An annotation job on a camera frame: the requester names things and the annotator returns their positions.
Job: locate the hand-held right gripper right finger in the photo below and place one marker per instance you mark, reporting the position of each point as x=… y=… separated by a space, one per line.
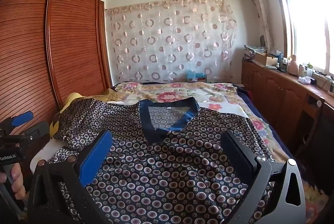
x=242 y=153

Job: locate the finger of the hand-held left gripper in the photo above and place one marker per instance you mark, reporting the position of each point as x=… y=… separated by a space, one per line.
x=22 y=118

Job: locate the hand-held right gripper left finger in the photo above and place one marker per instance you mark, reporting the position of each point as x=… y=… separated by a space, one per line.
x=95 y=156

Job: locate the navy circle-patterned collared shirt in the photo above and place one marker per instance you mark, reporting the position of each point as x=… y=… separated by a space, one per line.
x=167 y=161

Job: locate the person's left hand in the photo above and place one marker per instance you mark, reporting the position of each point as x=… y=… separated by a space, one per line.
x=18 y=182

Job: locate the yellow plush toy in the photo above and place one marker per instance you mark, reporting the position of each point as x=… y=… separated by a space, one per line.
x=71 y=98

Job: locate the dark blue bed cover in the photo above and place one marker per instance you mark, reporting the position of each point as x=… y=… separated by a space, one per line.
x=242 y=91

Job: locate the golden folded cloth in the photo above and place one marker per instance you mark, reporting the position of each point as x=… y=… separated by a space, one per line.
x=112 y=95

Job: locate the floral bed sheet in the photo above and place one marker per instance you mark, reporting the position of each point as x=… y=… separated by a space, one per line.
x=208 y=96

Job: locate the wooden sideboard cabinet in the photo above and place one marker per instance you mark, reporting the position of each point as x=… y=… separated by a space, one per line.
x=274 y=88

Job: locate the wooden louvred wardrobe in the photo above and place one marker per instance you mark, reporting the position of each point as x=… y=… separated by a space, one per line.
x=65 y=44

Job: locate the blue tissue packet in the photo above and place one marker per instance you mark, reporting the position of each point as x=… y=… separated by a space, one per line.
x=194 y=75

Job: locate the white plastic bag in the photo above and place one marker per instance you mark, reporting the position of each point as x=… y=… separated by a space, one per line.
x=304 y=80

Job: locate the pink kettle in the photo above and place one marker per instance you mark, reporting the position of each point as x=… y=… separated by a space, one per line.
x=292 y=67

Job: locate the white bottle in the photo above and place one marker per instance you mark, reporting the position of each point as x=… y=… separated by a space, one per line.
x=302 y=71

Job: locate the stack of folded cloths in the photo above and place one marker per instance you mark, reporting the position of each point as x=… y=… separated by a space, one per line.
x=251 y=50

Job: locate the green-capped bottle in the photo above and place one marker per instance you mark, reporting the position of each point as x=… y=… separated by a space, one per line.
x=309 y=70

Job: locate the dark figurine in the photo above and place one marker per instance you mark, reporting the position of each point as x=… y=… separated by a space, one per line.
x=263 y=41

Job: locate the sheer circle-patterned curtain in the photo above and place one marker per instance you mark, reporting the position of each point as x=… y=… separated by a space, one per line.
x=169 y=44

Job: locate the white window curtain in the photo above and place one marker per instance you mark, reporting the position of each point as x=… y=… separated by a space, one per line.
x=261 y=5

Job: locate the wooden framed window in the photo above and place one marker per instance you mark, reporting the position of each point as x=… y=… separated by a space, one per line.
x=308 y=18

